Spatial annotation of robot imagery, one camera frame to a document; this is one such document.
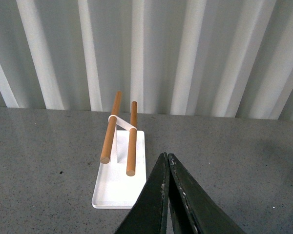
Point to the wooden rack rod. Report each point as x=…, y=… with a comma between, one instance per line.
x=108, y=141
x=131, y=156

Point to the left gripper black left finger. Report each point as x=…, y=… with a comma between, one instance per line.
x=149, y=213

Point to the white towel rack stand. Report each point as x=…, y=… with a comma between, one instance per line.
x=114, y=189

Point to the right wooden rack rod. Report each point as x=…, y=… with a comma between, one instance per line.
x=131, y=156

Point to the left wooden rack rod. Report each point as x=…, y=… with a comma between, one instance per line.
x=108, y=141

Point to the white pleated curtain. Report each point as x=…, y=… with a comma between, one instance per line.
x=218, y=58

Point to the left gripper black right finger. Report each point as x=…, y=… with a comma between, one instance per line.
x=192, y=210

